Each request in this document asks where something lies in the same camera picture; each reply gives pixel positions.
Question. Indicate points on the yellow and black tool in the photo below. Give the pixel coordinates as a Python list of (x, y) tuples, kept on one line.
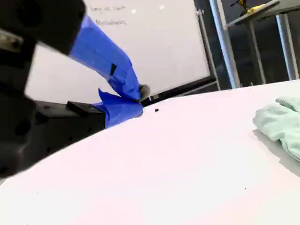
[(250, 9)]

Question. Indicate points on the pale green T-shirt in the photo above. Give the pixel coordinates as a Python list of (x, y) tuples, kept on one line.
[(279, 122)]

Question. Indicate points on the whiteboard with handwriting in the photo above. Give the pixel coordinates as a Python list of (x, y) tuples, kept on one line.
[(159, 47)]

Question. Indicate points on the grey metal-legged table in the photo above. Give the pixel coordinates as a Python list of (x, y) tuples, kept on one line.
[(264, 14)]

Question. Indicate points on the grey metal post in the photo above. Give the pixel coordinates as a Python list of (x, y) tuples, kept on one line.
[(226, 44)]

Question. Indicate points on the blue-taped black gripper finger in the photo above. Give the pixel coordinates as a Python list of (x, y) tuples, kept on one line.
[(117, 110), (103, 54)]

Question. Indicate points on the grey whiteboard stand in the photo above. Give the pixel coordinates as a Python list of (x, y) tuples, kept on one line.
[(207, 58)]

